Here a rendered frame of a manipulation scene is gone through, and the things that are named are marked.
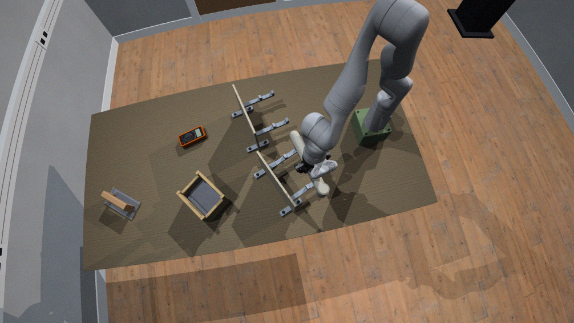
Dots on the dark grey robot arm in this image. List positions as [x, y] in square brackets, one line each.
[403, 24]

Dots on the orange digital multimeter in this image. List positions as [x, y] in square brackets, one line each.
[192, 137]

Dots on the wooden crate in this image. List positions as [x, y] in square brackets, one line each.
[203, 198]

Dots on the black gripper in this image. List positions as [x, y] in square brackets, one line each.
[304, 166]

